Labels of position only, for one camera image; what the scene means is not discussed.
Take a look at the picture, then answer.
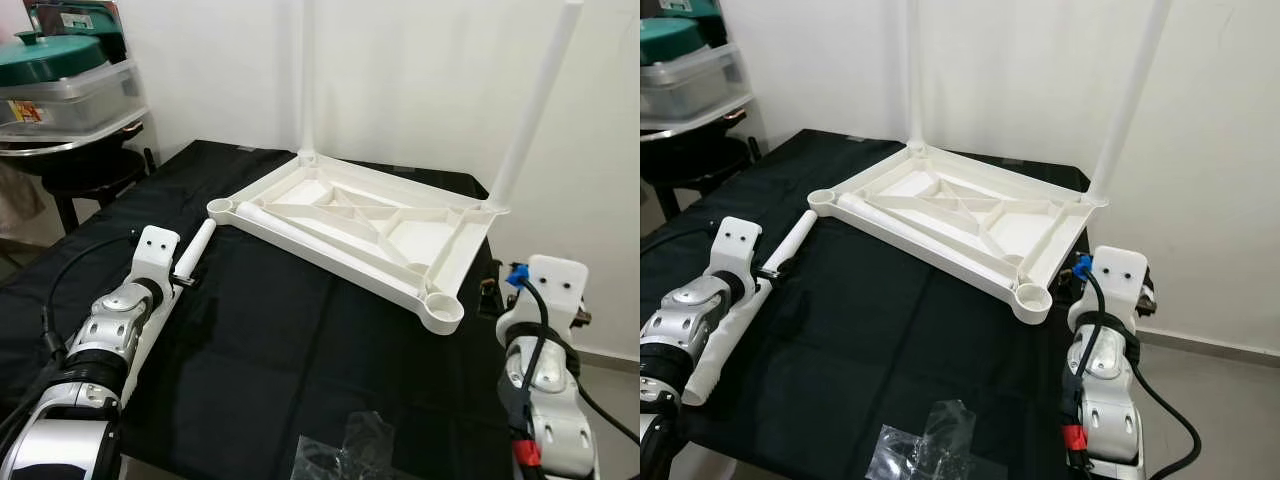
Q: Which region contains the white plastic table top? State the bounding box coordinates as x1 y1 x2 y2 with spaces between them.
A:
207 150 511 336
808 140 1109 326

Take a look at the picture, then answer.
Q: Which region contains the black cloth cover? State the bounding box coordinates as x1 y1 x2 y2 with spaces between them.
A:
0 140 521 480
640 128 1096 480

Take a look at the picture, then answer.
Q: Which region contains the black wok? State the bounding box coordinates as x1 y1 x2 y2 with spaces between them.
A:
0 120 151 196
640 105 756 186

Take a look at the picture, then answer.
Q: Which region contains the white shelf board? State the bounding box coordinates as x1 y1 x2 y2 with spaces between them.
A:
640 92 756 136
0 105 151 156

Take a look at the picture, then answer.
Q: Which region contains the beige cloth covered table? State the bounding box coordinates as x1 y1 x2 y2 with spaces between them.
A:
0 160 46 246

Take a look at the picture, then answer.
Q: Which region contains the clear plastic storage box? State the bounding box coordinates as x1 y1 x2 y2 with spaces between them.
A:
0 60 141 136
640 42 749 121

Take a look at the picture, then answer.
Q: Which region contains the crumpled clear plastic bag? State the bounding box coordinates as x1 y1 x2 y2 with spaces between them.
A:
290 410 421 480
865 398 1011 480

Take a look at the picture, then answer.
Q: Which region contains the green pot lid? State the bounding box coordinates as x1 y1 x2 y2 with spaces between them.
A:
640 17 713 66
0 32 111 86

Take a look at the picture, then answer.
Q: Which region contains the dark printed packet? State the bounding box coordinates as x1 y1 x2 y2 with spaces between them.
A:
25 0 126 61
655 0 726 23

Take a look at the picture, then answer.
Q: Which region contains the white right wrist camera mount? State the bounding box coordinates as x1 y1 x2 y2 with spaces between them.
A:
498 255 589 346
1068 245 1149 336

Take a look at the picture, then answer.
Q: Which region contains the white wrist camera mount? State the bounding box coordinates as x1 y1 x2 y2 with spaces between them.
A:
498 255 589 346
708 215 763 301
128 225 181 291
1068 245 1149 336

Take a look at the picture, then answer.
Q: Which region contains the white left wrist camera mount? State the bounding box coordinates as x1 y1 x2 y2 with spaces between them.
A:
708 215 763 301
128 225 181 291

